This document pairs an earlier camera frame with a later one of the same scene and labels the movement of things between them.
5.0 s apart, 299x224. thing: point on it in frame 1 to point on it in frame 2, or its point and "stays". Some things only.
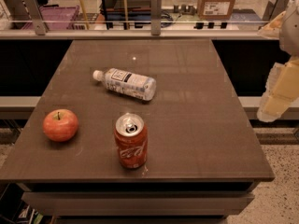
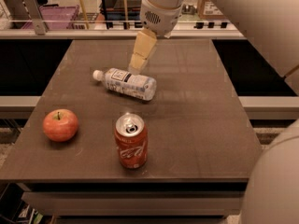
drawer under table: [137, 203] stays
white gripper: [291, 32] to [160, 19]
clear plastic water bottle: [127, 83] stays
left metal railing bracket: [34, 9] stays
